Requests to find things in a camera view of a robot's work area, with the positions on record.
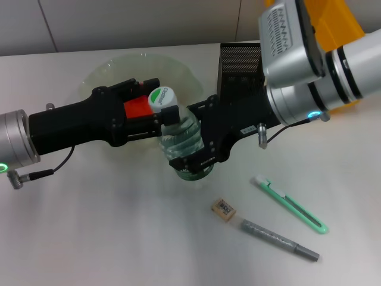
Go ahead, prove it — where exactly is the yellow plastic bin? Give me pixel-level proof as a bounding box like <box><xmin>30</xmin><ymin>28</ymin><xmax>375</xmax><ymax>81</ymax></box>
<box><xmin>263</xmin><ymin>0</ymin><xmax>367</xmax><ymax>114</ymax></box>

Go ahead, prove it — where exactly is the clear water bottle green label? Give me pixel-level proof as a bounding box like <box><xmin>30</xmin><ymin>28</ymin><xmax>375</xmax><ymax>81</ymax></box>
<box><xmin>148</xmin><ymin>86</ymin><xmax>217</xmax><ymax>182</ymax></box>

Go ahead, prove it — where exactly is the grey marker pen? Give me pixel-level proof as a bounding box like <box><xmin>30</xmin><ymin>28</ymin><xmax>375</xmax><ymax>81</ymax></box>
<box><xmin>240</xmin><ymin>219</ymin><xmax>321</xmax><ymax>262</ymax></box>

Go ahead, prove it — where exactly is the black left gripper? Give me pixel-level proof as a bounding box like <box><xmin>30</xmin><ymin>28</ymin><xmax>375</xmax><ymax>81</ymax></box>
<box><xmin>28</xmin><ymin>77</ymin><xmax>162</xmax><ymax>156</ymax></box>

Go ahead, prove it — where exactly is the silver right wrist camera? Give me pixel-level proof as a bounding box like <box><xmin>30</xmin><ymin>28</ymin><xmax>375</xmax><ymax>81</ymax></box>
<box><xmin>257</xmin><ymin>0</ymin><xmax>327</xmax><ymax>89</ymax></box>

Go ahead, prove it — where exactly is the green glass fruit plate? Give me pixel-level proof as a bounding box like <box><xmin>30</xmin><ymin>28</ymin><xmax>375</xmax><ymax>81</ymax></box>
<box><xmin>77</xmin><ymin>53</ymin><xmax>205</xmax><ymax>150</ymax></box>

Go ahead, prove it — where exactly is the right gripper cable with plug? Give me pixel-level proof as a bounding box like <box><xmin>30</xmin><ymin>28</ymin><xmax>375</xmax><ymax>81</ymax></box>
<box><xmin>257</xmin><ymin>112</ymin><xmax>330</xmax><ymax>150</ymax></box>

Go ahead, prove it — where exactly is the beige eraser with barcode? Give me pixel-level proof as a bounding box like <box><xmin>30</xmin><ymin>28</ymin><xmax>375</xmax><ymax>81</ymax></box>
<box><xmin>210</xmin><ymin>197</ymin><xmax>237</xmax><ymax>223</ymax></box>

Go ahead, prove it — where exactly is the orange fruit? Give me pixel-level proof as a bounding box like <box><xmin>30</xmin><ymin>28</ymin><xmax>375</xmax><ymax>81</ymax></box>
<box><xmin>123</xmin><ymin>95</ymin><xmax>154</xmax><ymax>120</ymax></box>

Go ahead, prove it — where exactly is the green utility knife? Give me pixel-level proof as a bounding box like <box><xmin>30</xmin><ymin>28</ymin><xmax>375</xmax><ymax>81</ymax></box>
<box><xmin>254</xmin><ymin>175</ymin><xmax>330</xmax><ymax>236</ymax></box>

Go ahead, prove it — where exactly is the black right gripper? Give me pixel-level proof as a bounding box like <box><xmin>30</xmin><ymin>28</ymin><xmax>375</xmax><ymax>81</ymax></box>
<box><xmin>168</xmin><ymin>86</ymin><xmax>278</xmax><ymax>175</ymax></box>

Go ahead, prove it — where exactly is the black mesh pen holder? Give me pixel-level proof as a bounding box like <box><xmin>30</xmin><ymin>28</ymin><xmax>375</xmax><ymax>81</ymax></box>
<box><xmin>217</xmin><ymin>42</ymin><xmax>267</xmax><ymax>101</ymax></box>

